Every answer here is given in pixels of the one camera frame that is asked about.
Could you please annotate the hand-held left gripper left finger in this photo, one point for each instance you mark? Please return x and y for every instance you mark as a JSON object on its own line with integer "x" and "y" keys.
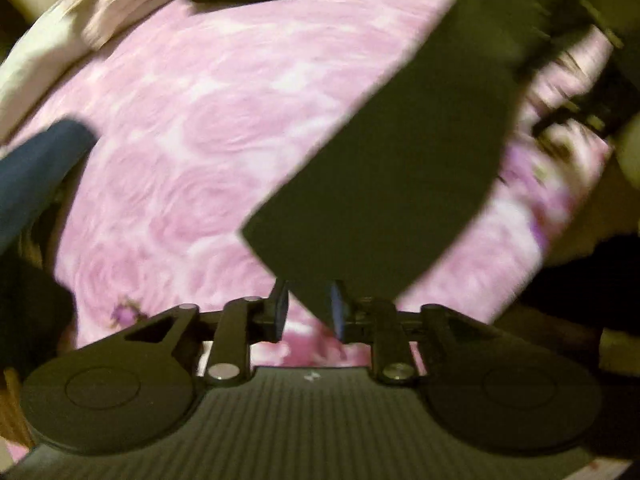
{"x": 280, "y": 307}

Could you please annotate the dark olive pants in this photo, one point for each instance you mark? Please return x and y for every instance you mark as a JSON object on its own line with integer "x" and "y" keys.
{"x": 400, "y": 160}

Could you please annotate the beige comforter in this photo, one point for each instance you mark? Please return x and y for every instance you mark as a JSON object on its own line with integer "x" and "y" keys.
{"x": 40, "y": 60}

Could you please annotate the pink floral blanket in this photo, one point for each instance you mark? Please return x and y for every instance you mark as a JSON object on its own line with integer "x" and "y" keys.
{"x": 200, "y": 135}

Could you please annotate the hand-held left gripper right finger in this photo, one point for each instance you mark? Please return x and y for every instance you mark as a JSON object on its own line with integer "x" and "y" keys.
{"x": 338, "y": 310}

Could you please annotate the dark blue cloth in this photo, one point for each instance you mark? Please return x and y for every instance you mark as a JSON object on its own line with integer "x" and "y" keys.
{"x": 35, "y": 175}

